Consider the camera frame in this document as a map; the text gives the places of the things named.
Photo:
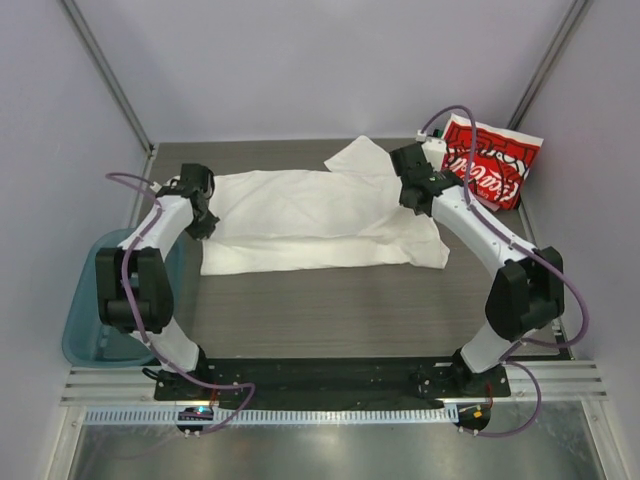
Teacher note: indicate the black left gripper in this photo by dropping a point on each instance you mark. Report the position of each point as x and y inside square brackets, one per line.
[206, 229]

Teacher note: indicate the white t-shirt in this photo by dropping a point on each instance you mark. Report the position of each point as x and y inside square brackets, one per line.
[347, 215]

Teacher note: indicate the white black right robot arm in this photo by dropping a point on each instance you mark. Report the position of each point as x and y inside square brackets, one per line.
[524, 296]

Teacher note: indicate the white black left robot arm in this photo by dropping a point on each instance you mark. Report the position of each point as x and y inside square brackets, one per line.
[134, 293]

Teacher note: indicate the blue transparent plastic bin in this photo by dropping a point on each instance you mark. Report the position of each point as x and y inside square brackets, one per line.
[86, 341]

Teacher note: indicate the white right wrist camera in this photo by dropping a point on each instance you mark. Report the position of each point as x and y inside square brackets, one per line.
[434, 149]

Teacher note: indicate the left aluminium frame post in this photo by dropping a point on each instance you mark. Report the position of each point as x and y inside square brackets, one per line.
[101, 64]

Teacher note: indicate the aluminium frame post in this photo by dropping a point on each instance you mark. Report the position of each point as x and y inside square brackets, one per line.
[570, 23]
[101, 64]

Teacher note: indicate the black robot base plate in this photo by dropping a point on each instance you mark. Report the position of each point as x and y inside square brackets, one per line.
[333, 384]

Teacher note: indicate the aluminium rail extrusion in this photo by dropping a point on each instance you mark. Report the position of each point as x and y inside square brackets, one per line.
[554, 380]

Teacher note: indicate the white slotted cable duct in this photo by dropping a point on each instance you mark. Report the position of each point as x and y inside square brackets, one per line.
[200, 415]

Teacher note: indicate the right aluminium frame post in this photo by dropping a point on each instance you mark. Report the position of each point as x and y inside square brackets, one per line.
[570, 23]

